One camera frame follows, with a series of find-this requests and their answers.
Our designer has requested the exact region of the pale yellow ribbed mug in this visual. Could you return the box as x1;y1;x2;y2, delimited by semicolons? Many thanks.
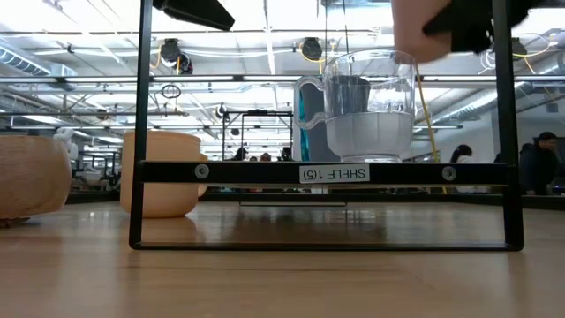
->
120;131;209;219

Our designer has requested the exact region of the black cable loop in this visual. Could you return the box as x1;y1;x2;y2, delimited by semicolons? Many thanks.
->
160;83;183;101

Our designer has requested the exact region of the clear glass mug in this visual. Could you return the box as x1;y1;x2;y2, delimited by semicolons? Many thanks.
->
293;49;417;163

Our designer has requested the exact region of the yellow hanging cable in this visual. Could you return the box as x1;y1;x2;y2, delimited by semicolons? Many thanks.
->
414;61;441;195

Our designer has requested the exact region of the black hanging cable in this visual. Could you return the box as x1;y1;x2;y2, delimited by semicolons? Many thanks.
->
342;0;350;52

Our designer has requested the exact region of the white shelf label sticker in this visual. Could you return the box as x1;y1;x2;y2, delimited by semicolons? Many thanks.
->
298;163;371;185

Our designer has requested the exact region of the tall peach plastic cup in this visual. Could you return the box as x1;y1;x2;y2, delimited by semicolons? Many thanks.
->
391;0;454;64

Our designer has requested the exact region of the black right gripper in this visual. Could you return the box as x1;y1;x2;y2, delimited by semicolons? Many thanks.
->
422;0;546;54

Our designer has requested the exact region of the long strip light fixture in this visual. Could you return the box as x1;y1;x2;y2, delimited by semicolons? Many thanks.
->
0;74;565;84

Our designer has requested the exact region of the white background figure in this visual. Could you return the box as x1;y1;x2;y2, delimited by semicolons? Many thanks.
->
53;127;79;163

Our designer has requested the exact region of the wooden kuksa cup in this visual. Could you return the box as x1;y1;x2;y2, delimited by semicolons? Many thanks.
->
0;135;72;229

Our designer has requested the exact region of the black frame wooden shelf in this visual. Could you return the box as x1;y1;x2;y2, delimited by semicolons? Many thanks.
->
129;0;525;252

